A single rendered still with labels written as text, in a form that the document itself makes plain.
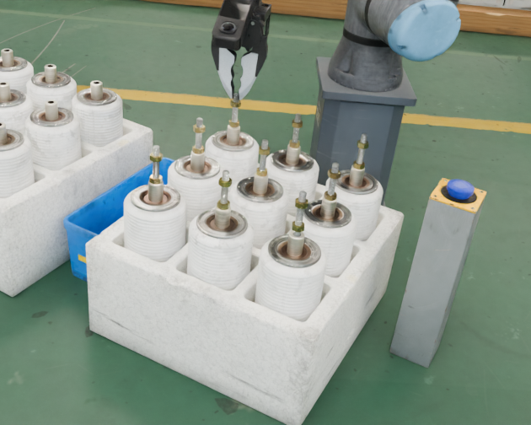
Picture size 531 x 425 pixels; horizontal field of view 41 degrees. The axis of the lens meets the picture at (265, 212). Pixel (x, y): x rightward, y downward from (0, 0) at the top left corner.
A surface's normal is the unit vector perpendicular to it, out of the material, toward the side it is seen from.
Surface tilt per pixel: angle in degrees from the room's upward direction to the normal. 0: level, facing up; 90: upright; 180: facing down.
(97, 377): 0
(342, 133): 90
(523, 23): 90
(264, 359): 90
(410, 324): 90
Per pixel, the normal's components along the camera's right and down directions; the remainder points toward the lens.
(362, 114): 0.00, 0.55
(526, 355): 0.10, -0.83
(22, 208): 0.86, 0.35
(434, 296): -0.47, 0.44
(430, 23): 0.27, 0.65
